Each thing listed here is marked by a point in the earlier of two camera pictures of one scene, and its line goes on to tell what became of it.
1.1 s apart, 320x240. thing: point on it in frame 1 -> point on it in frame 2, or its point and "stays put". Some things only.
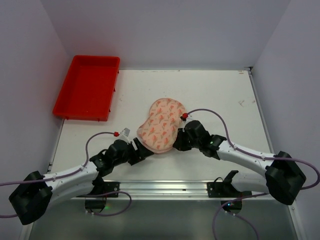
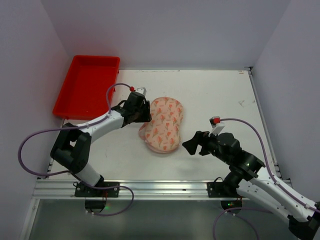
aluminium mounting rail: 171,191 stays put
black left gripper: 137,150 -> 141,113
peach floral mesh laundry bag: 157,134 stays put
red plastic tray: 87,92 stays put
